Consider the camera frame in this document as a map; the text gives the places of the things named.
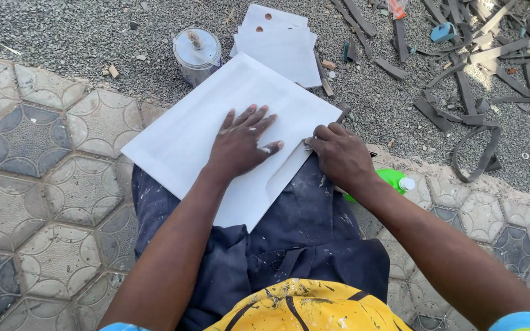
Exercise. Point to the person's right hand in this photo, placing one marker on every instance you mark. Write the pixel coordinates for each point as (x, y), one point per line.
(345, 158)

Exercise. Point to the green bottle with white cap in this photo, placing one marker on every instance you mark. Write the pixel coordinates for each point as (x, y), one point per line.
(391, 178)

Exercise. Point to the small plain white panel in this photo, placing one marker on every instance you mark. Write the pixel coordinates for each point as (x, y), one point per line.
(283, 57)

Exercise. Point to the light blue plastic object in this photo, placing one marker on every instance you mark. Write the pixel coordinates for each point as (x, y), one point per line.
(442, 32)

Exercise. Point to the small wooden block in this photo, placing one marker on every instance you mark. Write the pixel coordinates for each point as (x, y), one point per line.
(113, 71)

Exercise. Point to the person's left hand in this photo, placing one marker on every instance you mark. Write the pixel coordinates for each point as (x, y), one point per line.
(239, 147)

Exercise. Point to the small grey sandpaper piece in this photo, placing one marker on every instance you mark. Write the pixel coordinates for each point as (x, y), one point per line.
(308, 145)

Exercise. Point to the frayed brush stick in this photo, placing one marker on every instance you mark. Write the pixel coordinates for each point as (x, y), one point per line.
(195, 39)

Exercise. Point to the orange plastic wrapper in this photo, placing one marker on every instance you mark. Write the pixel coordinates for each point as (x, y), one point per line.
(396, 8)

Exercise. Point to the heap of grey offcut strips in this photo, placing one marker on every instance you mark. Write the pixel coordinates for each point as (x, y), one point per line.
(476, 78)

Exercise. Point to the white panel with round hole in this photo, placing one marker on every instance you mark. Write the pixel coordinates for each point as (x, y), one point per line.
(276, 28)
(274, 13)

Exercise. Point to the thin wooden stick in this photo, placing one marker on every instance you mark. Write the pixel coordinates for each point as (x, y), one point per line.
(325, 82)

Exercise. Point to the dark blue work trousers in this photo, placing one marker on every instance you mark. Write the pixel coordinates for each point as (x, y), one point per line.
(306, 230)

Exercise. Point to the large white board panel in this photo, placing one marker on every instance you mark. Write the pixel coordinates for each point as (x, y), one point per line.
(187, 142)

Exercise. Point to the silver metal paint can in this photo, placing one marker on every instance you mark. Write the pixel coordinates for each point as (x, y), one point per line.
(197, 62)

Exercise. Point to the yellow paint-stained shirt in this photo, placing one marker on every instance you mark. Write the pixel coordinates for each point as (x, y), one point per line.
(302, 308)

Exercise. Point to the small teal strip piece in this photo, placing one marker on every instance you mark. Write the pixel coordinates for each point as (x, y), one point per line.
(348, 51)

